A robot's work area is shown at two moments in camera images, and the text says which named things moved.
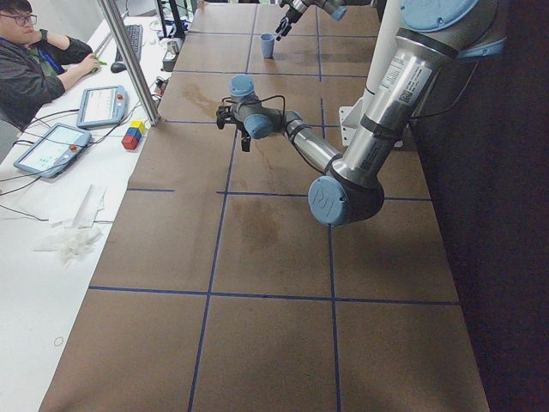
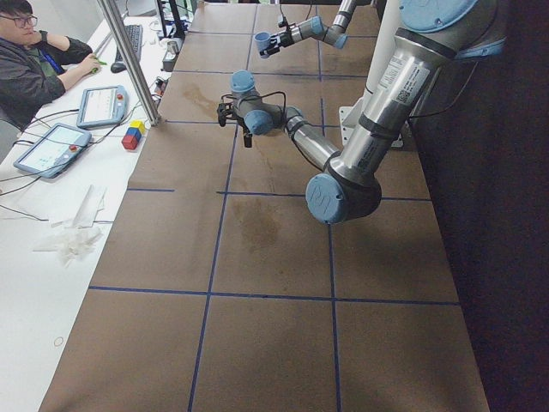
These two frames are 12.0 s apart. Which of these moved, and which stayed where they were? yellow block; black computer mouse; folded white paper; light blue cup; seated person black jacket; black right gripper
Moved: light blue cup; black right gripper
Stayed: yellow block; black computer mouse; seated person black jacket; folded white paper
